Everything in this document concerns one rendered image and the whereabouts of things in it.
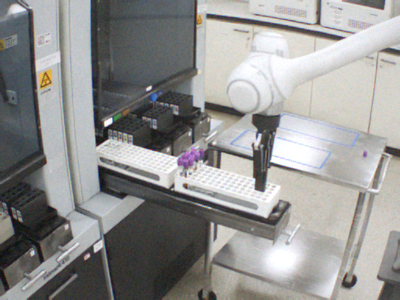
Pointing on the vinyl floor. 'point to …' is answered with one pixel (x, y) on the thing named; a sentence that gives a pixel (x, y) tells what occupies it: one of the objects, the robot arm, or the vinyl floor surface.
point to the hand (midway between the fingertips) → (261, 179)
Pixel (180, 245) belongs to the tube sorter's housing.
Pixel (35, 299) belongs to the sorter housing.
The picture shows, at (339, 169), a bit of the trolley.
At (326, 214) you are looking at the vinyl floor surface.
